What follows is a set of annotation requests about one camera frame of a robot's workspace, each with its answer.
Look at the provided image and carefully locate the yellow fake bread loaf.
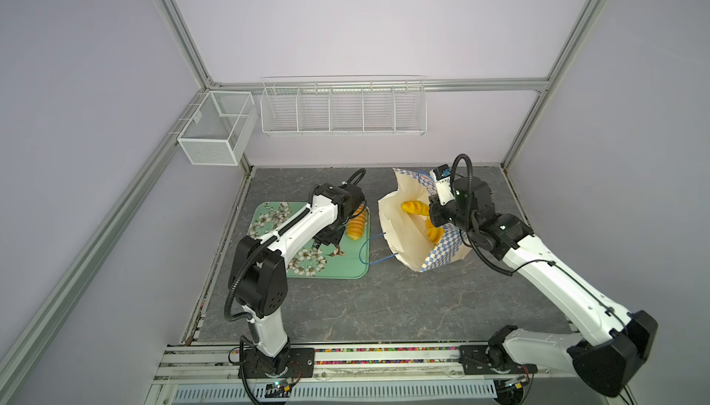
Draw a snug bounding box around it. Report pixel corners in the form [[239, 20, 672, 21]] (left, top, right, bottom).
[[346, 205, 368, 242]]

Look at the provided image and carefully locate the yellow fake bread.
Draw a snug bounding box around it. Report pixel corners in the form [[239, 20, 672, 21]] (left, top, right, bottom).
[[425, 217, 446, 245], [400, 201, 430, 216]]

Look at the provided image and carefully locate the checkered paper bag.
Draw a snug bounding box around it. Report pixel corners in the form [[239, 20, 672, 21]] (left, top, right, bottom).
[[378, 168, 471, 272]]

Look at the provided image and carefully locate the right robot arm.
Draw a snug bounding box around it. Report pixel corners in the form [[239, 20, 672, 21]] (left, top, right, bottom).
[[429, 166, 658, 398]]

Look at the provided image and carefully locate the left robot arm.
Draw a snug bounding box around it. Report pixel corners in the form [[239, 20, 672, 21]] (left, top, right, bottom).
[[223, 181, 365, 375]]

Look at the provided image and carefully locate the green floral tray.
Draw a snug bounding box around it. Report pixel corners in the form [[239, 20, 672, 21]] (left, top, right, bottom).
[[248, 202, 371, 279]]

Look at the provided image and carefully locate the white mesh box basket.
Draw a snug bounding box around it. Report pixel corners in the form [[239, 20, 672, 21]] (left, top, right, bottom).
[[177, 91, 258, 166]]

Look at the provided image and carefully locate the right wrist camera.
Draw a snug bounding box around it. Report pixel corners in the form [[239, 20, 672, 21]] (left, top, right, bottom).
[[430, 165, 455, 205]]

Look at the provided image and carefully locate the white wire shelf basket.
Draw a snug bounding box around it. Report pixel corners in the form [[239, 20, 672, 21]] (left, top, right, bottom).
[[261, 75, 428, 136]]

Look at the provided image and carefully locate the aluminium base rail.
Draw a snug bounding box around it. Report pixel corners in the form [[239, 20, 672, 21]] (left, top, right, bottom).
[[145, 342, 638, 404]]

